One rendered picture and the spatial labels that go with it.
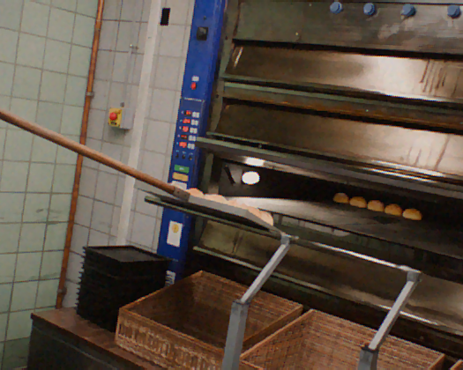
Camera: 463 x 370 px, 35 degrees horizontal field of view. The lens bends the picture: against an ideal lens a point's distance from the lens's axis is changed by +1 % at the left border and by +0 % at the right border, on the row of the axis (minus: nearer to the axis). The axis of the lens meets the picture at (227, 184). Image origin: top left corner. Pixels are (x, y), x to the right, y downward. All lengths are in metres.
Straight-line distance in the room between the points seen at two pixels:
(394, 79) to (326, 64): 0.31
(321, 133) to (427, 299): 0.76
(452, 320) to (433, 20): 1.07
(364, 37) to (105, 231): 1.65
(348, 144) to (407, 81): 0.33
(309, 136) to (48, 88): 1.41
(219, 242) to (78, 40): 1.31
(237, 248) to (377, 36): 1.06
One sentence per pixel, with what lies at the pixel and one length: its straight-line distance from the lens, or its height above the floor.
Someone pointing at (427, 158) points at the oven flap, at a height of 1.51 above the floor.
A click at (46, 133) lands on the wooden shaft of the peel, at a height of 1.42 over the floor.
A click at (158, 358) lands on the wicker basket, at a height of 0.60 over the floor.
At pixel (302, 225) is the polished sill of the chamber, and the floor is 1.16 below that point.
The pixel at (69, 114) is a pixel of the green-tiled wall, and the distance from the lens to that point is 3.81.
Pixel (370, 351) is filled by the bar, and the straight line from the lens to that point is 2.17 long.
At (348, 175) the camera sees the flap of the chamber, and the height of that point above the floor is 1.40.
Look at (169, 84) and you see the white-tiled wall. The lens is 3.46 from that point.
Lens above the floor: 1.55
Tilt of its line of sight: 5 degrees down
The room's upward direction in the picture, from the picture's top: 9 degrees clockwise
